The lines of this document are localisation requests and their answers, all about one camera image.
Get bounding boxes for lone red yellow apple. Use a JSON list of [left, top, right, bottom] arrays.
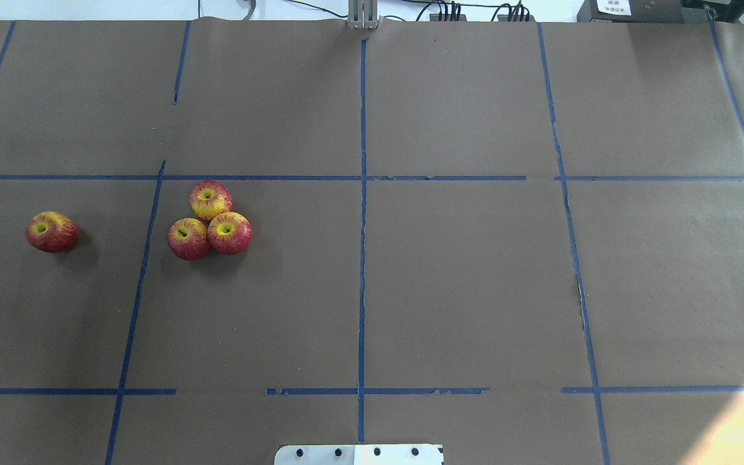
[[25, 211, 80, 253]]

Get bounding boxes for right red yellow apple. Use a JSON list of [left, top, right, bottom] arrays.
[[207, 212, 253, 255]]

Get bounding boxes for back red yellow apple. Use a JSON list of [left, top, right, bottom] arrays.
[[189, 180, 233, 223]]

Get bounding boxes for left red yellow apple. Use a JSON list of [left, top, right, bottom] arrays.
[[167, 218, 211, 261]]

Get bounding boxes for brown paper table cover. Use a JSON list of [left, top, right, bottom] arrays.
[[0, 18, 744, 464]]

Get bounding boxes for black power strip with plugs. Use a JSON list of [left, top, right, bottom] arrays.
[[416, 1, 535, 23]]

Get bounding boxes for grey device box with label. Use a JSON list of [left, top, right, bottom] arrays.
[[576, 1, 684, 24]]

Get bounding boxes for aluminium profile post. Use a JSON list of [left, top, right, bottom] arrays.
[[347, 0, 380, 30]]

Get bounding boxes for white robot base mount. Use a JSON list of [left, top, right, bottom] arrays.
[[274, 442, 445, 464]]

